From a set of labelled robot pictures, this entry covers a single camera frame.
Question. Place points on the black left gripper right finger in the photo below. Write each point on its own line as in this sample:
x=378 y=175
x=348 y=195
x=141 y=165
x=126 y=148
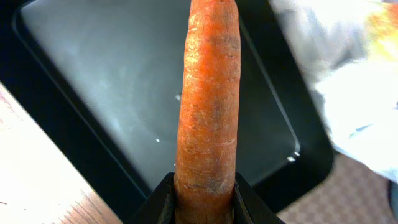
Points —
x=248 y=207

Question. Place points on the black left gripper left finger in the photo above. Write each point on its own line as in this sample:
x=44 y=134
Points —
x=159 y=208

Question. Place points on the orange carrot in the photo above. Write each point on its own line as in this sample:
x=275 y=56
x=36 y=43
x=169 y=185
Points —
x=208 y=122

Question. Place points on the yellow orange snack wrapper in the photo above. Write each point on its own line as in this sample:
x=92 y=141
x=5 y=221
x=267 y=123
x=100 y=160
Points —
x=381 y=31

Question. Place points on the black plastic bin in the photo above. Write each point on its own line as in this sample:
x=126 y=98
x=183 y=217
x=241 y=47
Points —
x=103 y=79

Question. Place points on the crumpled white paper in bin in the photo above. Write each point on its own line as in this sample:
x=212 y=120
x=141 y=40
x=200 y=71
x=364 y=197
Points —
x=359 y=109

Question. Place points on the clear plastic bin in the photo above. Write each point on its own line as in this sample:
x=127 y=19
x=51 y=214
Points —
x=346 y=51

